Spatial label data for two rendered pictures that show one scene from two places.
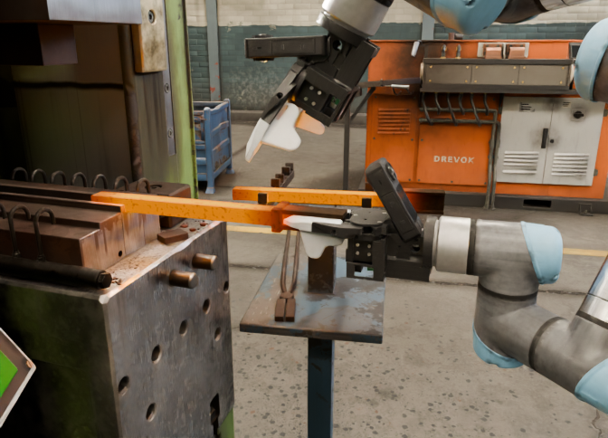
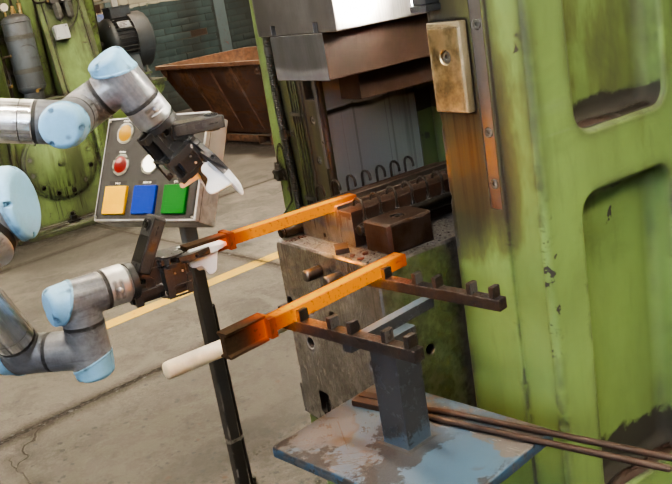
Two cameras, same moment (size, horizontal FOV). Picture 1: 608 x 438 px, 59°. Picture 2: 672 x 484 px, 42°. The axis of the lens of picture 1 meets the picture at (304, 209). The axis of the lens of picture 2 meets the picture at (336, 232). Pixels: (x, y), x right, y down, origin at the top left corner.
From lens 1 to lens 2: 231 cm
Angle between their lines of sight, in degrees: 119
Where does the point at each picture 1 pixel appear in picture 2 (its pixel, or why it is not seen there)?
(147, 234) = (343, 237)
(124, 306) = (285, 255)
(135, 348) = (295, 288)
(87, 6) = (293, 71)
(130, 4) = (319, 67)
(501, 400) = not seen: outside the picture
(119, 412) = not seen: hidden behind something
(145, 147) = (456, 185)
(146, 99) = (457, 138)
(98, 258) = (310, 226)
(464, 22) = not seen: hidden behind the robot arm
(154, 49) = (448, 90)
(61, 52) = (351, 91)
